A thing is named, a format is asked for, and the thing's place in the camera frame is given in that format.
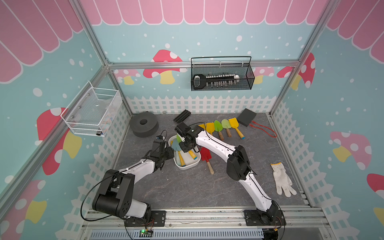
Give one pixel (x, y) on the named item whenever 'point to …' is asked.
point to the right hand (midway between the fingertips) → (186, 147)
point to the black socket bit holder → (200, 81)
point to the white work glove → (282, 180)
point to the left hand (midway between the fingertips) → (172, 152)
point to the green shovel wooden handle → (218, 127)
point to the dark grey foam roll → (143, 124)
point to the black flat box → (246, 117)
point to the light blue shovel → (177, 146)
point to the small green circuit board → (144, 233)
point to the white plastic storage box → (189, 160)
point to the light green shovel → (226, 124)
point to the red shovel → (206, 155)
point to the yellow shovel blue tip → (210, 127)
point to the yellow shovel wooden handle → (202, 126)
